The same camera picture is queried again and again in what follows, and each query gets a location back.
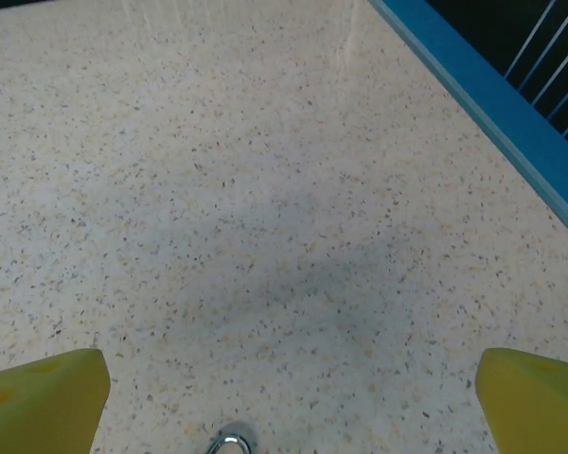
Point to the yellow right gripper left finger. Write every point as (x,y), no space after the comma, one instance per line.
(38,406)

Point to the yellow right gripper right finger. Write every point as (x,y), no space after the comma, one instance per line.
(539,406)

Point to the blue table edge strip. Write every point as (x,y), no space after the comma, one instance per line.
(502,109)

